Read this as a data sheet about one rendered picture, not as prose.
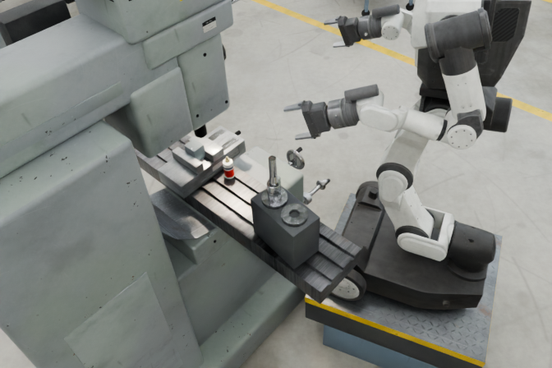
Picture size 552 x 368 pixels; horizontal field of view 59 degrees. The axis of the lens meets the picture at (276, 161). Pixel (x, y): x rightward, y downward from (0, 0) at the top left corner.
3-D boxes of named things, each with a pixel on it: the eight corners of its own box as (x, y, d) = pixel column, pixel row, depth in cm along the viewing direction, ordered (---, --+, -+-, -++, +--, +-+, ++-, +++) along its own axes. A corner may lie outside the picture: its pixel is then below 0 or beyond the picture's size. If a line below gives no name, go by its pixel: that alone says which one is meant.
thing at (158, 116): (151, 103, 176) (133, 38, 158) (195, 131, 164) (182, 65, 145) (106, 130, 166) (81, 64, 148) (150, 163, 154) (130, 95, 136)
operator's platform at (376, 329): (482, 280, 271) (503, 236, 243) (462, 399, 227) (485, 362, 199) (345, 236, 295) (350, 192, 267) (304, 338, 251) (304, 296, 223)
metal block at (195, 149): (195, 149, 202) (193, 138, 197) (205, 155, 199) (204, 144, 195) (186, 155, 199) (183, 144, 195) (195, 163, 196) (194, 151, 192)
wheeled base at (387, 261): (487, 241, 238) (508, 195, 215) (472, 336, 205) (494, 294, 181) (359, 204, 258) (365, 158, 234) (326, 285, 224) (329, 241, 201)
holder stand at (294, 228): (278, 214, 186) (276, 178, 172) (319, 250, 174) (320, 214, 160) (253, 232, 181) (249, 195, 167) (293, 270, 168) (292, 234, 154)
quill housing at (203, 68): (196, 87, 187) (181, 8, 164) (234, 108, 176) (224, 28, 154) (156, 112, 177) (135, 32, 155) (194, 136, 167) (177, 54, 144)
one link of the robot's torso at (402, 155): (411, 172, 205) (473, 94, 169) (401, 201, 194) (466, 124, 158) (378, 154, 206) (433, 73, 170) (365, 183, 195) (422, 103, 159)
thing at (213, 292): (263, 218, 287) (256, 142, 245) (305, 248, 271) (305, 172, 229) (153, 315, 246) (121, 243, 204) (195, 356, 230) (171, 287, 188)
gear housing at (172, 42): (186, 3, 167) (181, -26, 160) (236, 25, 155) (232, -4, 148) (102, 44, 150) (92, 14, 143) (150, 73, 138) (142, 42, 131)
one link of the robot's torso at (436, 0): (508, 52, 166) (529, -57, 142) (511, 113, 142) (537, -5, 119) (416, 49, 175) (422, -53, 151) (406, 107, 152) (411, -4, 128)
